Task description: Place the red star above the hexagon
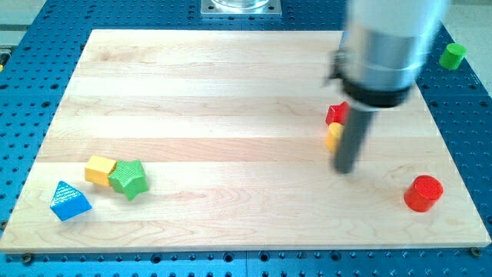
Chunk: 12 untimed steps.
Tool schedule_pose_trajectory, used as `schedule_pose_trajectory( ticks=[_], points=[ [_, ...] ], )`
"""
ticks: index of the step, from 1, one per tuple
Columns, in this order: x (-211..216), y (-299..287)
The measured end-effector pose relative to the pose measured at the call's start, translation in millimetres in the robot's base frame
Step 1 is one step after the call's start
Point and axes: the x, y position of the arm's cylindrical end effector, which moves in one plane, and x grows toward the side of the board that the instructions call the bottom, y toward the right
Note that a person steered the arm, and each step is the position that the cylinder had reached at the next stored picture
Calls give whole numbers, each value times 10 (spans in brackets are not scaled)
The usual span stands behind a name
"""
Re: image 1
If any green cylinder block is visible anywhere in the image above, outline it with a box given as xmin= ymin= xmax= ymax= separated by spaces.
xmin=439 ymin=42 xmax=467 ymax=70

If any blue triangle block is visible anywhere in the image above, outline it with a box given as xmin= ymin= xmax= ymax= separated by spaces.
xmin=49 ymin=181 xmax=92 ymax=221

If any yellow cube block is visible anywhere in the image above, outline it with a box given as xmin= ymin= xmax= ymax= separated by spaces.
xmin=85 ymin=155 xmax=117 ymax=186

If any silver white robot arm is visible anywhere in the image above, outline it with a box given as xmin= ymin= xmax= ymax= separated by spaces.
xmin=331 ymin=0 xmax=449 ymax=112

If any red cylinder block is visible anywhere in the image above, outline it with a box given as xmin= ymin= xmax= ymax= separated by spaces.
xmin=404 ymin=175 xmax=444 ymax=212

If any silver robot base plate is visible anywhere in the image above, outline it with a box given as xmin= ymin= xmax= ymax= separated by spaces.
xmin=200 ymin=0 xmax=282 ymax=16

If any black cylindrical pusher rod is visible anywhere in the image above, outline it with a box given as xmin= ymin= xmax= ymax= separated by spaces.
xmin=333 ymin=108 xmax=374 ymax=174

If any red star block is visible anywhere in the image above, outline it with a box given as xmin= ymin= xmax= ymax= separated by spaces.
xmin=325 ymin=102 xmax=351 ymax=125

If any green star block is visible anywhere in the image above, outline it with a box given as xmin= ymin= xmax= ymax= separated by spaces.
xmin=108 ymin=159 xmax=149 ymax=201

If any light wooden board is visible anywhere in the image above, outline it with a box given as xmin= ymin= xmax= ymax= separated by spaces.
xmin=1 ymin=30 xmax=490 ymax=253

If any yellow hexagon block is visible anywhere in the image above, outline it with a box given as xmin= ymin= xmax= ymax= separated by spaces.
xmin=325 ymin=122 xmax=344 ymax=153

